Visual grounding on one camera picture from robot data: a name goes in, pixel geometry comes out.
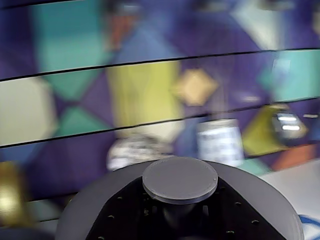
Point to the steel slotted spatula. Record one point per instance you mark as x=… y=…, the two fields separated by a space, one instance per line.
x=220 y=142

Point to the steel ladle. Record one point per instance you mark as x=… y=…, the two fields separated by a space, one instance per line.
x=287 y=125

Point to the gray round lid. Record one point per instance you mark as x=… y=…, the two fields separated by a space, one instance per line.
x=178 y=177

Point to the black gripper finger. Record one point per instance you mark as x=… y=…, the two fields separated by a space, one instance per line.
x=235 y=217
x=125 y=215

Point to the steel skimmer spoon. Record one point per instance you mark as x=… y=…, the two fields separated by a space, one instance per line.
x=135 y=150

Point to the gold toy faucet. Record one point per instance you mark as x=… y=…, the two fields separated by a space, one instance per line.
x=11 y=195

